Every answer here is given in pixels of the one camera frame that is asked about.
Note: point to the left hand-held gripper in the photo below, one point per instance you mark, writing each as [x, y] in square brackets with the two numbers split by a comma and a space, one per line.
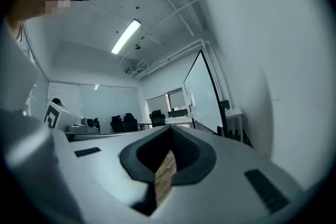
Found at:
[67, 116]

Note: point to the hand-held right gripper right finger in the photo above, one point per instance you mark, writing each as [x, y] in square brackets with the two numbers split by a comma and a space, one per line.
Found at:
[223, 191]

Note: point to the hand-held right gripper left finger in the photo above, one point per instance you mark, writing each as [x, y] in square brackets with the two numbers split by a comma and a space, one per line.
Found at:
[105, 170]

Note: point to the grey machine with round lens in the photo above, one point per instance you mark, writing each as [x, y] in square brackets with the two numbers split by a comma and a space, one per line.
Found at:
[88, 123]

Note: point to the black office chair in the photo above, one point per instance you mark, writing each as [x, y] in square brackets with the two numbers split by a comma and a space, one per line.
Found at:
[116, 124]
[158, 119]
[96, 123]
[130, 123]

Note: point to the grey office desk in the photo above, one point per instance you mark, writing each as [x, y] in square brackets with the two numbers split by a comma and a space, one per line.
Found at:
[105, 134]

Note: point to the small ceiling box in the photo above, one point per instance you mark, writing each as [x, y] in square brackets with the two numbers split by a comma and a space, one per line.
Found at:
[128, 70]

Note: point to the white office desk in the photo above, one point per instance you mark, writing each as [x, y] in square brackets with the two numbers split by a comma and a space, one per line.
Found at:
[233, 112]
[173, 121]

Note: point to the grey roller blind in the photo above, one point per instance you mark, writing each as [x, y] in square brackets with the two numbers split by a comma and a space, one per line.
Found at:
[157, 103]
[177, 98]

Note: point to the dark desk divider panel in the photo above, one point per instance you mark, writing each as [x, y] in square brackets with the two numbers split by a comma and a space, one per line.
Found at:
[225, 105]
[178, 113]

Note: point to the long ceiling light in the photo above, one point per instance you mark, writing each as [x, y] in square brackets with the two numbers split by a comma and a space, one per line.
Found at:
[126, 36]

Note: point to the round ceiling sensor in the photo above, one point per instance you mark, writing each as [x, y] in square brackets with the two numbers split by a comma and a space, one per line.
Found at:
[137, 46]

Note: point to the white ceiling pipes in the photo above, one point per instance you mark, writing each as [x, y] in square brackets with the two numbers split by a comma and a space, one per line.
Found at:
[168, 60]

